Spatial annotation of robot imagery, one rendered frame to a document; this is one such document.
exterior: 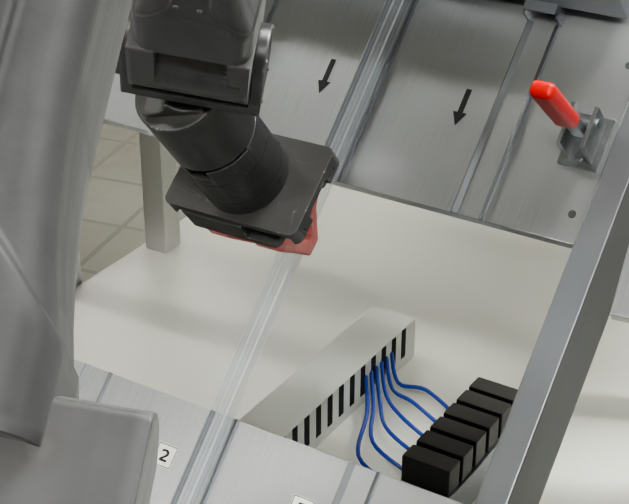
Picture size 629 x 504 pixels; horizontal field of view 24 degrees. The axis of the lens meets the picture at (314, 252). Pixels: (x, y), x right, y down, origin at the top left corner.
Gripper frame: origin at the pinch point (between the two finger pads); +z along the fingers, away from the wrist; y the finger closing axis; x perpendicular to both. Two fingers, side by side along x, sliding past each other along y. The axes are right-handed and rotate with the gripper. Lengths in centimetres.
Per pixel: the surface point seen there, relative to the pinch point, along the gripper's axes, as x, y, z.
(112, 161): -69, 158, 174
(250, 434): 13.7, -2.1, 1.8
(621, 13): -20.0, -17.0, -3.3
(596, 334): -0.6, -20.9, 4.4
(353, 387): -0.9, 10.5, 38.7
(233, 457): 15.5, -1.5, 2.0
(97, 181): -61, 154, 167
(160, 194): -17, 46, 45
